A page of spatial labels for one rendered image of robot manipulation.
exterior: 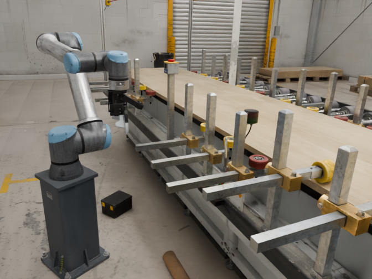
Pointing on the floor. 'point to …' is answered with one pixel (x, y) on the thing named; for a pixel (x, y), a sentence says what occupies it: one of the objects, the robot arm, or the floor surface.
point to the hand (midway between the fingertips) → (125, 130)
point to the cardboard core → (174, 265)
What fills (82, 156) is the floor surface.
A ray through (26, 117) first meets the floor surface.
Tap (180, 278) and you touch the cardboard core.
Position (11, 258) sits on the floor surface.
